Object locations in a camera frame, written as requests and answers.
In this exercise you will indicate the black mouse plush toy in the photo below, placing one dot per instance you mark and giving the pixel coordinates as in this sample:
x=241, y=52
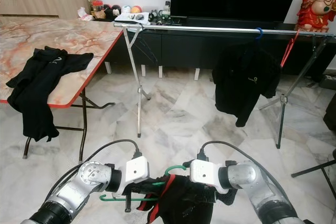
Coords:
x=112, y=11

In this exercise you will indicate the black garment red stripe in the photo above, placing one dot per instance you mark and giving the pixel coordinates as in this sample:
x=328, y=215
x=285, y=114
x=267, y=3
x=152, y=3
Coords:
x=189, y=205

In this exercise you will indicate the pink tissue pack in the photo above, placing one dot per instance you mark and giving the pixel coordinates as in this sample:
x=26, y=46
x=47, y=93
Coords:
x=85, y=14

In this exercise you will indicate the black shirt white logo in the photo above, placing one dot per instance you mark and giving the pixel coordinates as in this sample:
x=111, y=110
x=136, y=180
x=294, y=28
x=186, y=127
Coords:
x=37, y=93

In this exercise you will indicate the black soundbar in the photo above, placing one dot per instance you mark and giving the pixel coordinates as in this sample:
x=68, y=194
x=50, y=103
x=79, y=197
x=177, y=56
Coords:
x=233, y=21

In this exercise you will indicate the silver metal clothes rack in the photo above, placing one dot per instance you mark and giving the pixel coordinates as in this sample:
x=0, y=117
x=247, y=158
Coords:
x=199, y=29

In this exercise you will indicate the white paper stack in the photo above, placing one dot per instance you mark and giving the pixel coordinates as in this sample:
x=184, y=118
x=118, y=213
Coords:
x=132, y=18

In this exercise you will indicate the red lid glass jar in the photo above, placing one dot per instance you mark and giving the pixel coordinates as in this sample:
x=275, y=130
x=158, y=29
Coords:
x=97, y=9

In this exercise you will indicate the red plastic hanger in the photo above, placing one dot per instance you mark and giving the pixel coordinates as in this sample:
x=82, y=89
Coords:
x=287, y=52

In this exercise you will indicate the blue plastic hanger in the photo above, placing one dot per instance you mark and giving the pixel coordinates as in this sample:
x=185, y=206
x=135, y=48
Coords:
x=260, y=33

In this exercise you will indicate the orange yellow ball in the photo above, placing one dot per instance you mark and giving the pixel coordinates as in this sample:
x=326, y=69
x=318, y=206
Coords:
x=136, y=10

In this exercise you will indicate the small clear bottle green band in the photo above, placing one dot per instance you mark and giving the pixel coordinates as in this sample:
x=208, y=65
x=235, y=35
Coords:
x=166, y=9

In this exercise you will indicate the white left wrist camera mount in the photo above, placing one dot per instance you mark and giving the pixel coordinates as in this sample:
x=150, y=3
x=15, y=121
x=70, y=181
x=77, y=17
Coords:
x=137, y=169

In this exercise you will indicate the black polo shirt gold logo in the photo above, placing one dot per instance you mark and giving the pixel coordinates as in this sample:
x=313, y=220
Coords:
x=244, y=87

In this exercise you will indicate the green plastic hanger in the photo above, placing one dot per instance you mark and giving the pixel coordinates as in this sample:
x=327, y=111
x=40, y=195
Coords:
x=110, y=198

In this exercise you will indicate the marble top folding table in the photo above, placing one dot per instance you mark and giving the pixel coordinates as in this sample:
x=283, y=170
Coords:
x=79, y=32

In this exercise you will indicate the thin black hanger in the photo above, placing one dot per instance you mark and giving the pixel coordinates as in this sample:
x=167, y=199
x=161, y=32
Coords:
x=139, y=35

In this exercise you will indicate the white blue ball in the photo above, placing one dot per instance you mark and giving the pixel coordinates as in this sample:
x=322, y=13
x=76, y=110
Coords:
x=125, y=10

